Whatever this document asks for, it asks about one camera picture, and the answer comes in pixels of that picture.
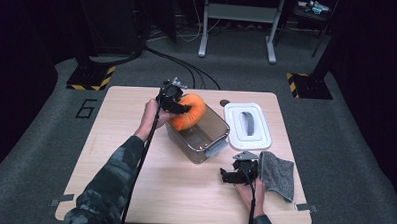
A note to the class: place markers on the grey tape strip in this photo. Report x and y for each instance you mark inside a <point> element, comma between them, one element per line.
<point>306,207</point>
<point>63,199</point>

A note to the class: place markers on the clear storage box grey latches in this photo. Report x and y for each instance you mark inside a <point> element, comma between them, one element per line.
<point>202,138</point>

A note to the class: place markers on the person's left hand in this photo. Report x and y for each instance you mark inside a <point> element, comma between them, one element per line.
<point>149,120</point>

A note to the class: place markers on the dark cabinet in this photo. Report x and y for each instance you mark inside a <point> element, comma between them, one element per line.
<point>113,22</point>

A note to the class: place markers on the white and blue packet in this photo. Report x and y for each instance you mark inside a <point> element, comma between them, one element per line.
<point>318,7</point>

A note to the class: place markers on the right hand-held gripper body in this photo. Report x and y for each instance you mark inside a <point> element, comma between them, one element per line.
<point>249,167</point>

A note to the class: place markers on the grey towel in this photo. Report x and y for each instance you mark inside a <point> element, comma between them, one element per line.
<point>277,175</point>

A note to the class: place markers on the black yellow striped stand base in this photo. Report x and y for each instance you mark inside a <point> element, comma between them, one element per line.
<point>312,89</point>
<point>87,79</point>

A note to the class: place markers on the person's right hand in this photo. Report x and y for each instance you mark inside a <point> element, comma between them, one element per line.
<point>258,197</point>

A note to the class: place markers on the orange plush toy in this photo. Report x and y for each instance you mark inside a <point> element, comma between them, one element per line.
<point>189,115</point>

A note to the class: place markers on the white metal stand frame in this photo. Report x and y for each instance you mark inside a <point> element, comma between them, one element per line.
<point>240,12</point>

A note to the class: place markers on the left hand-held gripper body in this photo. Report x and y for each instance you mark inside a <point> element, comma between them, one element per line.
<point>170,94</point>

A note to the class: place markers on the dark trolley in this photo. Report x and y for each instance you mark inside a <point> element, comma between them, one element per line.
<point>309,26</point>

